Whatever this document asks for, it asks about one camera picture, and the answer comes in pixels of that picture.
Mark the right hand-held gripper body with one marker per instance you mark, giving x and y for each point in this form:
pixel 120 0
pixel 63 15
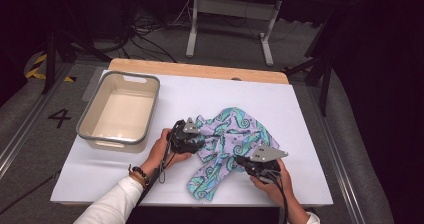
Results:
pixel 266 154

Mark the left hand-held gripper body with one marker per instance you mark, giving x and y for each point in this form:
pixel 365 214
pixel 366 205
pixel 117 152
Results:
pixel 183 140

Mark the purple seahorse print garment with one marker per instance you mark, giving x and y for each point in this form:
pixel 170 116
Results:
pixel 230 134

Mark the beige plastic bin grey rim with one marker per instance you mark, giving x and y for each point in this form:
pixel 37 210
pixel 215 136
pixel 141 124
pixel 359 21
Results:
pixel 87 120

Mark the person's left hand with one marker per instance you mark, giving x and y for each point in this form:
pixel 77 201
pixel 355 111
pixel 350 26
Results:
pixel 158 154

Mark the person's right hand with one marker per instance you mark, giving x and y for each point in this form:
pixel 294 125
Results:
pixel 280 190

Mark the wooden table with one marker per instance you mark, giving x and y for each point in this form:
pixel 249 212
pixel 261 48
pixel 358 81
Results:
pixel 200 69

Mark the black metal stand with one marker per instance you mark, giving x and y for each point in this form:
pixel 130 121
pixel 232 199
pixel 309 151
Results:
pixel 325 84

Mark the black tripod stand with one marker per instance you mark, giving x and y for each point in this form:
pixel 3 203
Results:
pixel 51 60

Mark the yellow black hazard tape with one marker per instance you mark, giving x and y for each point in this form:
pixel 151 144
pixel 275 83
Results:
pixel 33 72

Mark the metal floor rail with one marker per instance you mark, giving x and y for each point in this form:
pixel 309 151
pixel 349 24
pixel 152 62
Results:
pixel 23 134
pixel 340 164

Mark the white frame desk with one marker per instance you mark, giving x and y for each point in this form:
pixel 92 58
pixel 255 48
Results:
pixel 233 9

